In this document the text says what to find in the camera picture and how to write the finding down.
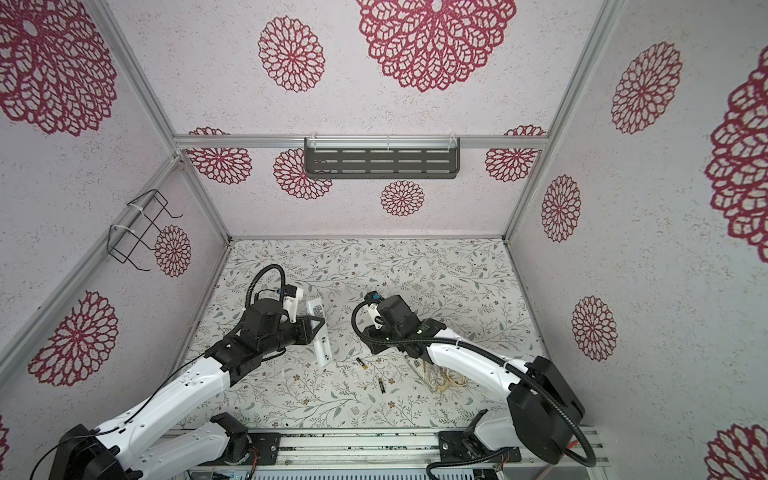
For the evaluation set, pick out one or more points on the black wire wall rack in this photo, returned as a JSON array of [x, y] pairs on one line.
[[126, 237]]

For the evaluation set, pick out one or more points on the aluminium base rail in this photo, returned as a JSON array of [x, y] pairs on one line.
[[402, 452]]

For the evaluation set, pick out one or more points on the dark grey wall shelf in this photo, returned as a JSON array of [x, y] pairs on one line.
[[387, 159]]

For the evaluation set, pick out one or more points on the white remote control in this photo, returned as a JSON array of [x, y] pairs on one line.
[[323, 350]]

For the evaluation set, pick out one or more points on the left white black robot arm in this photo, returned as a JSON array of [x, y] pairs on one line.
[[275, 316]]

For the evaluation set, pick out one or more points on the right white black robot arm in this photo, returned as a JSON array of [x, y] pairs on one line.
[[542, 412]]

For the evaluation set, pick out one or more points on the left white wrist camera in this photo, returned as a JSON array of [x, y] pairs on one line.
[[292, 296]]

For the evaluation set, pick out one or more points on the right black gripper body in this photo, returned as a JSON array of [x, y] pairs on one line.
[[383, 338]]

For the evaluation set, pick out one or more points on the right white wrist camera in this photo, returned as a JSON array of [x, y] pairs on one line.
[[371, 312]]

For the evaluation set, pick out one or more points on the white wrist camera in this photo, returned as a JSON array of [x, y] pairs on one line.
[[292, 296], [371, 312]]

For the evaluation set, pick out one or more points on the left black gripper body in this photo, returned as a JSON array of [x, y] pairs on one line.
[[296, 333]]

